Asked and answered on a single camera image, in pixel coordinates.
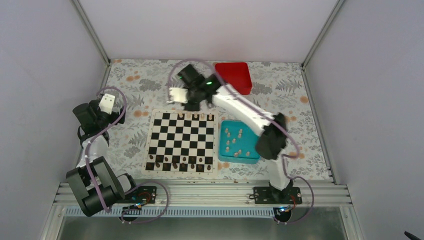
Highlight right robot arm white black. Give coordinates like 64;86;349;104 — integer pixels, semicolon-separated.
167;64;293;204

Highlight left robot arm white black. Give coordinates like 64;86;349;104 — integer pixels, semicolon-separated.
66;94;140;217

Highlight light chess pieces in tray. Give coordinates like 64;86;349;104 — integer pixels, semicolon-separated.
219;127;255;158

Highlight dark chess pieces row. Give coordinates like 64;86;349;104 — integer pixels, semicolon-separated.
143;154;214;173

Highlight red square box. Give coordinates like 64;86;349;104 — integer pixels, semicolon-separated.
214;62;253;96

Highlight black white chessboard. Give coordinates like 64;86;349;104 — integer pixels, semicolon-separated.
141;109;219;179

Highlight teal tray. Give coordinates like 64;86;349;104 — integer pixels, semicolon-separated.
218;120;261;165

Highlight floral patterned mat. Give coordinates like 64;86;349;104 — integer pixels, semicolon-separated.
105;59;331;181

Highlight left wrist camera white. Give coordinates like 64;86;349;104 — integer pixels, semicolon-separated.
98;93;116;115

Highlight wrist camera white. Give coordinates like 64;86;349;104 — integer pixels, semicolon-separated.
167;87;188;104
98;93;116;115

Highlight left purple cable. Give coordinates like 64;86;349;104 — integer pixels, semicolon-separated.
84;86;170;225

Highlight purple cable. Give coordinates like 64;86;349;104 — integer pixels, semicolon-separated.
84;86;170;225
166;58;316;225

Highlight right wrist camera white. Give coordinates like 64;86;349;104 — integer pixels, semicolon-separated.
167;87;188;104

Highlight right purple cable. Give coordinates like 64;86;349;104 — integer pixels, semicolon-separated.
166;58;316;225

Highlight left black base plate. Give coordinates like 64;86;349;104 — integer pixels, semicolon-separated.
116;185;157;205

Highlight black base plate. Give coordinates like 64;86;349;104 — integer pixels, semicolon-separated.
248;186;303;205
116;185;157;205

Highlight aluminium rail frame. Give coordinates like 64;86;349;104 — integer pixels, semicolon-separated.
52;181;353;208

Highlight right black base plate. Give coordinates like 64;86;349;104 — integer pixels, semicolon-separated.
248;186;303;205

